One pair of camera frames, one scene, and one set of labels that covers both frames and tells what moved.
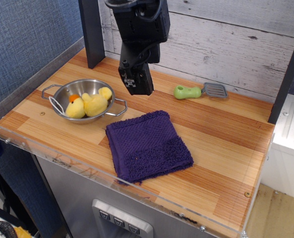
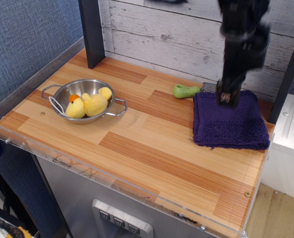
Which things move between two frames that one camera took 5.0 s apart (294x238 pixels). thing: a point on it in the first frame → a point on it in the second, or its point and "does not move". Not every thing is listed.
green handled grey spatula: x=181 y=92 does not move
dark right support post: x=290 y=71 does not move
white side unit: x=284 y=169 does not move
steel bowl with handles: x=60 y=93 does not move
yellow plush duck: x=88 y=105 does not move
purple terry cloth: x=145 y=147 → x=217 y=126
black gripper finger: x=130 y=80 → x=224 y=92
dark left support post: x=92 y=31 does not move
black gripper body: x=134 y=56 → x=241 y=55
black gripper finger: x=145 y=81 → x=235 y=94
